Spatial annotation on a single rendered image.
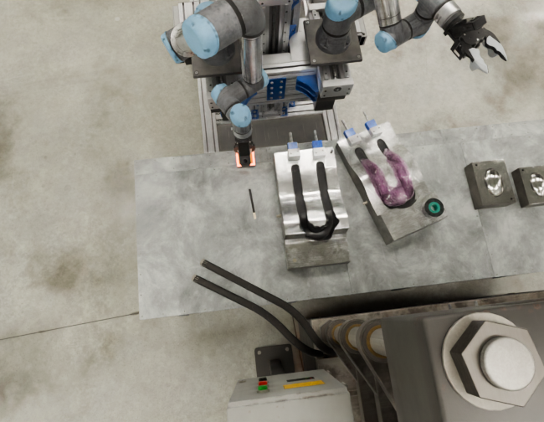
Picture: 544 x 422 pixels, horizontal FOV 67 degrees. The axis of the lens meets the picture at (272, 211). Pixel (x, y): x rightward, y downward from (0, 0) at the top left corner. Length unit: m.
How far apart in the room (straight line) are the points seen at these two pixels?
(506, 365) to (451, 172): 1.55
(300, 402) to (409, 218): 0.96
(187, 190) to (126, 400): 1.35
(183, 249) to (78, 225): 1.18
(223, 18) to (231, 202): 0.84
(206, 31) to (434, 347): 0.97
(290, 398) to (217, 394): 1.52
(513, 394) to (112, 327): 2.36
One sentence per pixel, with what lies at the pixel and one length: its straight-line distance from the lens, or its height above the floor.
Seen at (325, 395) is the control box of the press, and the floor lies 1.47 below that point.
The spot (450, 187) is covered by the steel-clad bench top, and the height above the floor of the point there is 0.80.
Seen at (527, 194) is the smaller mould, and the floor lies 0.86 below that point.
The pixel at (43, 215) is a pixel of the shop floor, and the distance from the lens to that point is 2.96.
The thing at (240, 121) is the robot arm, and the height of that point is 1.19.
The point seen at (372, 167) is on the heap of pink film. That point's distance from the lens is 1.81.
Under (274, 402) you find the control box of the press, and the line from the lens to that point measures 1.09.
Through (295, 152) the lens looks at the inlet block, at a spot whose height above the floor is 0.92.
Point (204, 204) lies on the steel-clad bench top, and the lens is 1.82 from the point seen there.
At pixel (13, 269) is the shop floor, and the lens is 2.97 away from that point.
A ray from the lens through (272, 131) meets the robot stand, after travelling 2.59.
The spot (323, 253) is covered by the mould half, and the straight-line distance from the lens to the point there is 1.72.
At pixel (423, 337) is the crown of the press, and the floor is 2.00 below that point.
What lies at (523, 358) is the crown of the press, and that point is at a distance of 0.57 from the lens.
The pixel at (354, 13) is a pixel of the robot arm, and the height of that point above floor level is 1.23.
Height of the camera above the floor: 2.54
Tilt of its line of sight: 75 degrees down
